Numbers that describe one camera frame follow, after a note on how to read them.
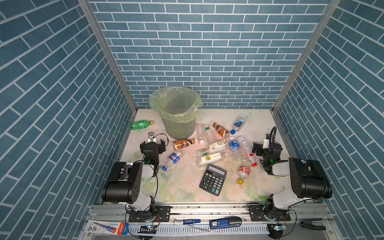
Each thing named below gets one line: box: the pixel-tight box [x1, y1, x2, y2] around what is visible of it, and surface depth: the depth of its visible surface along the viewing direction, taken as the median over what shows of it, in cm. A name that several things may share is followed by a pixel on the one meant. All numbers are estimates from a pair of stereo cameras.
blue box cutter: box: [209, 216, 242, 230], surface depth 69 cm
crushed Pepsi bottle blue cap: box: [162, 152, 181, 172], surface depth 91 cm
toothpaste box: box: [83, 220, 129, 236], surface depth 71 cm
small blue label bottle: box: [230, 117, 246, 135], surface depth 107 cm
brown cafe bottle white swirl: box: [210, 121, 230, 139], surface depth 104 cm
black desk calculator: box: [199, 163, 227, 197], surface depth 85 cm
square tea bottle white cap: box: [198, 152, 230, 165], surface depth 90 cm
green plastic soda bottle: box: [130, 120, 154, 130], surface depth 110 cm
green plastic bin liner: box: [149, 86, 204, 123], surface depth 93 cm
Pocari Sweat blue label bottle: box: [229, 136, 242, 161], surface depth 96 cm
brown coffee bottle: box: [173, 138, 198, 150], surface depth 97 cm
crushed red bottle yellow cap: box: [237, 166, 251, 185], surface depth 85 cm
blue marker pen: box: [174, 219, 202, 225], surface depth 72 cm
